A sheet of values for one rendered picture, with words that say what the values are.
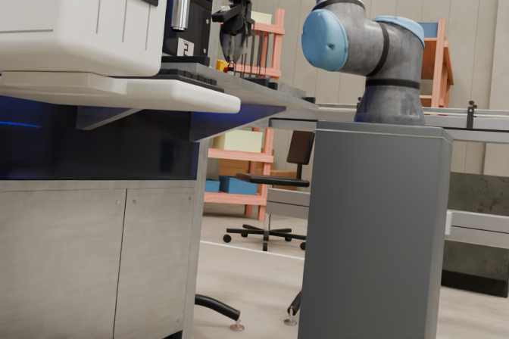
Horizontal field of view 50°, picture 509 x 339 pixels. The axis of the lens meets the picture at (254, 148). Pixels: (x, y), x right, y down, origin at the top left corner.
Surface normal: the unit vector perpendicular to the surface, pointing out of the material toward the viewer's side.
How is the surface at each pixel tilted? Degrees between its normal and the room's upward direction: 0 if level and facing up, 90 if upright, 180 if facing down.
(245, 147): 90
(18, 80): 90
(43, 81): 90
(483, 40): 90
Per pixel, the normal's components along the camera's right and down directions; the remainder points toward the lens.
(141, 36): 0.89, 0.07
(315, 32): -0.90, 0.04
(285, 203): -0.45, -0.05
